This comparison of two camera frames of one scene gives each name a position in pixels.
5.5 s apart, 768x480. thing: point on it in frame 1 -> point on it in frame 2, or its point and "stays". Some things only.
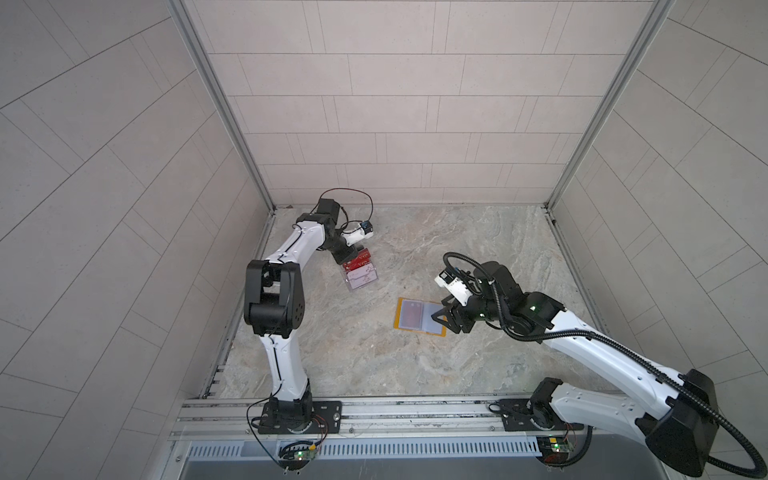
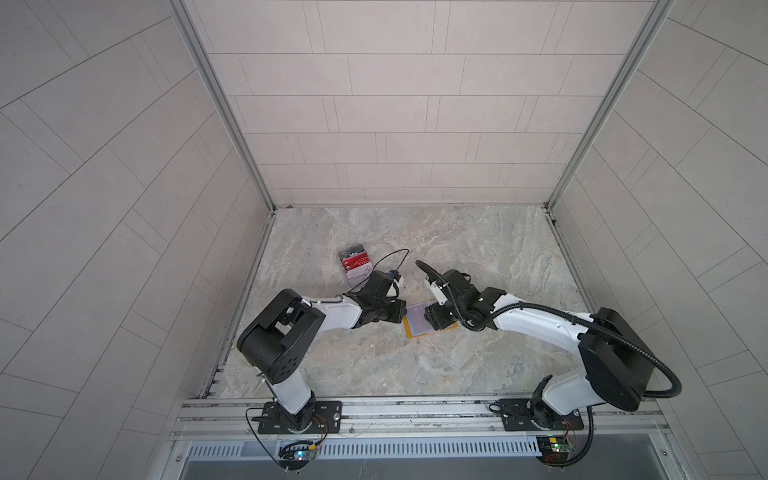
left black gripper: [348, 251] -> [396, 315]
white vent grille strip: [376, 450] stays
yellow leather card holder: [416, 315] stays
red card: [362, 258] stays
